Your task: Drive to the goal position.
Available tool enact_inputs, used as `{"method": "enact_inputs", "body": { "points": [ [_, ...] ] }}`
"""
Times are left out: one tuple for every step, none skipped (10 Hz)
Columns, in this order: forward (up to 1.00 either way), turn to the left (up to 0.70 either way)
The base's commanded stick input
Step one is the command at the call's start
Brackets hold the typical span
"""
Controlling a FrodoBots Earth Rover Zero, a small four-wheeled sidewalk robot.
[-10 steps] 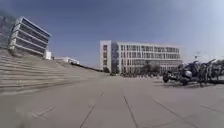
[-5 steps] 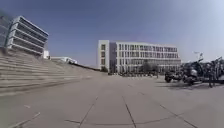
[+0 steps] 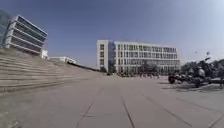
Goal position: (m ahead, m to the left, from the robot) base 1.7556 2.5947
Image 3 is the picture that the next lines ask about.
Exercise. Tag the white building with many windows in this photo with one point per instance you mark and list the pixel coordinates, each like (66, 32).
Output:
(143, 56)

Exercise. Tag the grey paved plaza ground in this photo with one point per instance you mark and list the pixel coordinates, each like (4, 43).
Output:
(110, 100)

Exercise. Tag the low white building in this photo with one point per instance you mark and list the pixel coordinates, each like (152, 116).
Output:
(63, 60)

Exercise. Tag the wide stone steps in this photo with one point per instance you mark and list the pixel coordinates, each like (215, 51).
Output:
(30, 71)

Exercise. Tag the row of parked bicycles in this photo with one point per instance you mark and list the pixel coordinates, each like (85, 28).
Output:
(196, 75)

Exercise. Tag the white striped building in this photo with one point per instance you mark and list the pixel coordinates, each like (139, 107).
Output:
(26, 36)

